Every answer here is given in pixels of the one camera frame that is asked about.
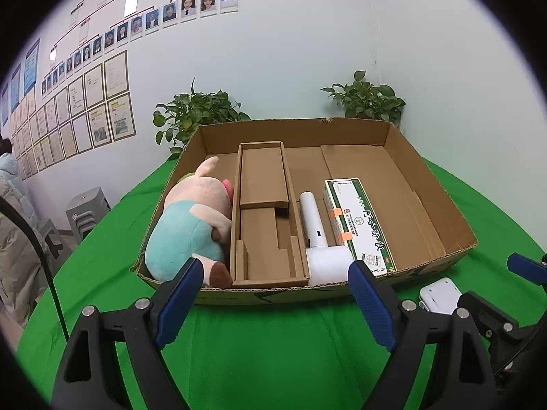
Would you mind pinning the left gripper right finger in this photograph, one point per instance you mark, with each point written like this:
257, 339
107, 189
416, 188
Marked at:
460, 376

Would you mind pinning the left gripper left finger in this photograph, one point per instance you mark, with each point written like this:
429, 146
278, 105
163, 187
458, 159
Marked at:
89, 375

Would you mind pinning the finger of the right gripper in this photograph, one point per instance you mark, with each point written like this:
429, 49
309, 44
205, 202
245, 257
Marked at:
511, 346
532, 271

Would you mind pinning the white rectangular power bank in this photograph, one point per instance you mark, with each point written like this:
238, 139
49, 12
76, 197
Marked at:
440, 297

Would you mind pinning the white hammer-shaped device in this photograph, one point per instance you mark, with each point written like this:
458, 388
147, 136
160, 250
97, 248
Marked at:
327, 264

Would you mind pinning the green and white medicine box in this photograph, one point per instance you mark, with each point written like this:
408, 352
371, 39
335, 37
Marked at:
356, 226

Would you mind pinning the long narrow cardboard box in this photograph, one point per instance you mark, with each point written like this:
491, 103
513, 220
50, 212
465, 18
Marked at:
267, 249

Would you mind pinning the green tablecloth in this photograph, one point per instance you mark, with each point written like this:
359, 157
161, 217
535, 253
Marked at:
317, 355

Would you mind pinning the pink and teal plush pig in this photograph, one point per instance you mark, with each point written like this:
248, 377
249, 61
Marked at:
195, 222

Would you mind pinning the grey plastic stool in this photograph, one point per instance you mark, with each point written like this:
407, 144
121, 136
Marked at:
85, 211

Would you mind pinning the large shallow cardboard tray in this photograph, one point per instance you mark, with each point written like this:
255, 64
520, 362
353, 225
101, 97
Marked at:
425, 230

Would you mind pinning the person in light blue jacket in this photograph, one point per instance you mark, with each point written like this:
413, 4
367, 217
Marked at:
9, 172

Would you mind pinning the left potted green plant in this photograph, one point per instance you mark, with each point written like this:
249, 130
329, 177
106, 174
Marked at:
178, 120

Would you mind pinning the potted green plant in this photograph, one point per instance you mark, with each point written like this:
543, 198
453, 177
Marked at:
361, 99
178, 120

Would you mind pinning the right potted green plant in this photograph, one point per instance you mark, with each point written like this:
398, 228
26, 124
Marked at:
361, 99

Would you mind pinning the row of portrait photos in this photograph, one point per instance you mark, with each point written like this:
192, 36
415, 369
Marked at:
132, 27

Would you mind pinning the framed certificates on wall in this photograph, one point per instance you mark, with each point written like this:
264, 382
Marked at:
91, 111

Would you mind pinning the blue wall poster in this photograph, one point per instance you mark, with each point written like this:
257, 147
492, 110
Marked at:
30, 67

